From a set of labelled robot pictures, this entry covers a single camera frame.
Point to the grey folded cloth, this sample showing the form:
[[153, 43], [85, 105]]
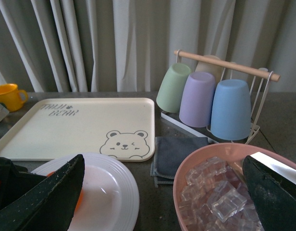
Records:
[[170, 152]]

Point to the green plastic cup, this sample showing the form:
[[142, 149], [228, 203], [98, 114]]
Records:
[[171, 90]]

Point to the grey curtain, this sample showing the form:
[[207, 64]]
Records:
[[127, 45]]

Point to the orange fruit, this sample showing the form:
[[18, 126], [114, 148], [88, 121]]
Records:
[[80, 196]]

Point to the white ridged plate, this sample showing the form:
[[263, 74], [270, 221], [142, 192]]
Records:
[[110, 196]]

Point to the purple plastic cup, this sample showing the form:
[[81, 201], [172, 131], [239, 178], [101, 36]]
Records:
[[197, 99]]

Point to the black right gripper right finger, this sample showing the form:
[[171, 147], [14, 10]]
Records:
[[273, 195]]

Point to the cream bear tray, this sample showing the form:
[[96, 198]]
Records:
[[123, 128]]

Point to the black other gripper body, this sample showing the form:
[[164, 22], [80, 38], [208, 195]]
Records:
[[15, 181]]

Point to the beige plastic cup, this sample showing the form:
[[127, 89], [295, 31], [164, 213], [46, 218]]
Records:
[[215, 70]]

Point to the blue plastic cup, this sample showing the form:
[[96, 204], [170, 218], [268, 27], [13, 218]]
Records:
[[231, 110]]

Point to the pink bowl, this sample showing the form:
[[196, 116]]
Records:
[[230, 152]]

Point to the yellow mug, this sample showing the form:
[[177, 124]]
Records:
[[12, 97]]

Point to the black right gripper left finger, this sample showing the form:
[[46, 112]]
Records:
[[50, 205]]

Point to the clear ice cube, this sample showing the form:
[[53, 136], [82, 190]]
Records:
[[216, 165], [228, 205], [192, 192], [195, 175]]

